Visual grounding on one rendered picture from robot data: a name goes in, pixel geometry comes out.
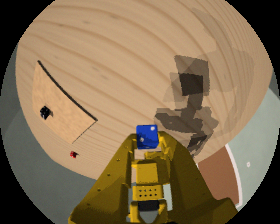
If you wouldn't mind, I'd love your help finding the blue die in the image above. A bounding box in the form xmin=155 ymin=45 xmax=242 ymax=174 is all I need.
xmin=136 ymin=124 xmax=159 ymax=150

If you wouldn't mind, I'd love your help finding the black die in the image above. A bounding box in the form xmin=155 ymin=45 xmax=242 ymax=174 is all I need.
xmin=40 ymin=106 xmax=49 ymax=120

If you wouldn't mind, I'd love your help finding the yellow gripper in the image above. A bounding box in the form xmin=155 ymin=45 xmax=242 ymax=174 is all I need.
xmin=68 ymin=131 xmax=238 ymax=224

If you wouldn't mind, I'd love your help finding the red die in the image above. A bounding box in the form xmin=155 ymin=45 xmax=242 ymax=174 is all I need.
xmin=70 ymin=151 xmax=77 ymax=158

